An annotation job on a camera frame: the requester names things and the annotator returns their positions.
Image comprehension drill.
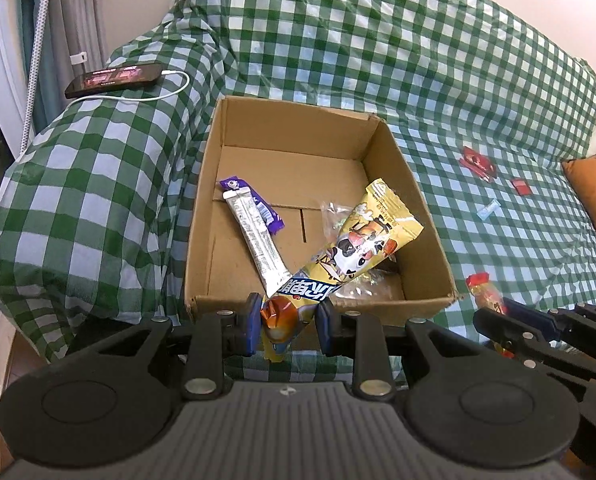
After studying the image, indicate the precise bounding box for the silver snack packet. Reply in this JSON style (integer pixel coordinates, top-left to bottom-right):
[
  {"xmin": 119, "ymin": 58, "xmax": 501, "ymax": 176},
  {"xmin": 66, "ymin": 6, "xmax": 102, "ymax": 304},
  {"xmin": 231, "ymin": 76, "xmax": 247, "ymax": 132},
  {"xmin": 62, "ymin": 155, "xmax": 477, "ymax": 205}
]
[{"xmin": 223, "ymin": 186, "xmax": 291, "ymax": 297}]

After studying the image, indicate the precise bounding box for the yellow cow snack bar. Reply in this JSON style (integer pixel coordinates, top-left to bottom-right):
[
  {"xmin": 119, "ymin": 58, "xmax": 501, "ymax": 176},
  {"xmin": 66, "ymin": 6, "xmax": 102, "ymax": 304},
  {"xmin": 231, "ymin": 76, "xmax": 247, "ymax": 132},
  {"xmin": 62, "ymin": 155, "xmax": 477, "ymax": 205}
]
[{"xmin": 261, "ymin": 179, "xmax": 424, "ymax": 362}]

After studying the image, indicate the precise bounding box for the grey curtain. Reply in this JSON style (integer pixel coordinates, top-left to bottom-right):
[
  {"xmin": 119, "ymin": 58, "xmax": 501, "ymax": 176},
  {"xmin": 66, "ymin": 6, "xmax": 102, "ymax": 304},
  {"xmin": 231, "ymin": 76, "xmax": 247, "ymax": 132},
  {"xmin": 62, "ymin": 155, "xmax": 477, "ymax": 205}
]
[{"xmin": 17, "ymin": 0, "xmax": 107, "ymax": 132}]

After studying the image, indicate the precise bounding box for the purple chocolate bar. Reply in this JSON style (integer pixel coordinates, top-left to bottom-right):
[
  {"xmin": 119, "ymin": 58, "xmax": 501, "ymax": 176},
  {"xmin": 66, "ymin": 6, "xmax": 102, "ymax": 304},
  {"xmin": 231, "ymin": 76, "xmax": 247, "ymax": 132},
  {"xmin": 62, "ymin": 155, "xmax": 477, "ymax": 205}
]
[{"xmin": 219, "ymin": 176, "xmax": 285, "ymax": 235}]

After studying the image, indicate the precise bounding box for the green checkered cloth cover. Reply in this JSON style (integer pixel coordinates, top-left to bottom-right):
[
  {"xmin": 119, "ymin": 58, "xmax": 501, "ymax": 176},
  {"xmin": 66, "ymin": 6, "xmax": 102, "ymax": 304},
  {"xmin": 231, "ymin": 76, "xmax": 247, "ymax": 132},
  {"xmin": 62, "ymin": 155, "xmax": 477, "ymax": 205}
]
[{"xmin": 0, "ymin": 0, "xmax": 596, "ymax": 361}]

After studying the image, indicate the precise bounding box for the red chocolate wrapper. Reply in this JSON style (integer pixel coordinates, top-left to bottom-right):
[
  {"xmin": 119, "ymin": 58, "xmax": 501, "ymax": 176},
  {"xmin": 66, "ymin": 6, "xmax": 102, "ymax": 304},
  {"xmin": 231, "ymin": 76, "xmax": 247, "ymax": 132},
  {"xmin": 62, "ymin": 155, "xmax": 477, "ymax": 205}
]
[{"xmin": 459, "ymin": 146, "xmax": 497, "ymax": 182}]

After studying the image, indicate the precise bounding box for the white curtain clip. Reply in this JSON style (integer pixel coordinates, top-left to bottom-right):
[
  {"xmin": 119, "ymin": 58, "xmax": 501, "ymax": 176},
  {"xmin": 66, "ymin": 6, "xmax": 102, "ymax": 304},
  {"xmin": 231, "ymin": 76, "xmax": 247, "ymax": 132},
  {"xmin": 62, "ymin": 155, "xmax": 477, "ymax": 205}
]
[{"xmin": 70, "ymin": 51, "xmax": 88, "ymax": 65}]

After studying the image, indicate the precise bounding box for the small red yellow candy stick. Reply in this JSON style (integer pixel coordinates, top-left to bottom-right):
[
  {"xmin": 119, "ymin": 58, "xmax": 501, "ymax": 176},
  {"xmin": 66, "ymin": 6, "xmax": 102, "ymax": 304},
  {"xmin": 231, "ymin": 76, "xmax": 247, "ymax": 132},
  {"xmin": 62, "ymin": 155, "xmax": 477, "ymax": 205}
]
[{"xmin": 464, "ymin": 271, "xmax": 517, "ymax": 359}]

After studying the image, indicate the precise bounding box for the clear candy bag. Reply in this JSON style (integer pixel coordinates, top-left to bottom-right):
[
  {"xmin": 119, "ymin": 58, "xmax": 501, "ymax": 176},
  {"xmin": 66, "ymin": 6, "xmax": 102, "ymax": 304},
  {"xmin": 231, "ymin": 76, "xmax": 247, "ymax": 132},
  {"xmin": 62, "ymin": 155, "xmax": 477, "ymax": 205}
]
[{"xmin": 321, "ymin": 202, "xmax": 400, "ymax": 302}]

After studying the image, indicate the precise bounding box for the open cardboard box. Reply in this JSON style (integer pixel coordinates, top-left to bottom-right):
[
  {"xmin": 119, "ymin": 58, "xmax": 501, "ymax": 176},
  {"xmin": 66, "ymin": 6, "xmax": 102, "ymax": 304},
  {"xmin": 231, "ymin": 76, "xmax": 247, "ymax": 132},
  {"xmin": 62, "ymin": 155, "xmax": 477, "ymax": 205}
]
[{"xmin": 184, "ymin": 96, "xmax": 457, "ymax": 326}]

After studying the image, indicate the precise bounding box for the small red square packet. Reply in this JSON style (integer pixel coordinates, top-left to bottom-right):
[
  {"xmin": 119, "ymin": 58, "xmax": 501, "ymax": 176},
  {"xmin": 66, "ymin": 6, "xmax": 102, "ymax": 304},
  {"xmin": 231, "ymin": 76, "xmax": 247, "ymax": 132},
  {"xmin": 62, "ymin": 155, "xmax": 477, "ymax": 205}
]
[{"xmin": 510, "ymin": 179, "xmax": 532, "ymax": 196}]

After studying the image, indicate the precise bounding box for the braided pole with black handle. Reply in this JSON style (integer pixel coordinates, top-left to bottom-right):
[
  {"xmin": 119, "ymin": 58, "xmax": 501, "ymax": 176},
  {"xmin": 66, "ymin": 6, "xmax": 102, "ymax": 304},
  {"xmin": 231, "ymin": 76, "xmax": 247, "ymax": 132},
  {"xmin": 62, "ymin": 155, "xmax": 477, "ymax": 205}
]
[{"xmin": 19, "ymin": 0, "xmax": 50, "ymax": 156}]

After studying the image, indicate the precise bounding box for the black smartphone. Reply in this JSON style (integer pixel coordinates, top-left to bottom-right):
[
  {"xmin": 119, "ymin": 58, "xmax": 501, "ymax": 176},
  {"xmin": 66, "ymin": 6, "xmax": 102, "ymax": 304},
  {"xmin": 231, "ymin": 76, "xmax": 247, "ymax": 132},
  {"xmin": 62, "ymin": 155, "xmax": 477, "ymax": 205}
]
[{"xmin": 64, "ymin": 63, "xmax": 163, "ymax": 100}]

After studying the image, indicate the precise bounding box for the light blue sachet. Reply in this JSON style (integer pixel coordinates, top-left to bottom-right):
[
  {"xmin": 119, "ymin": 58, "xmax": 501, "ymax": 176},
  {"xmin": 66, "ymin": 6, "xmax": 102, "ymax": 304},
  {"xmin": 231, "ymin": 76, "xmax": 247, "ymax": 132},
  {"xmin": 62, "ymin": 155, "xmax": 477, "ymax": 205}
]
[{"xmin": 476, "ymin": 200, "xmax": 500, "ymax": 221}]

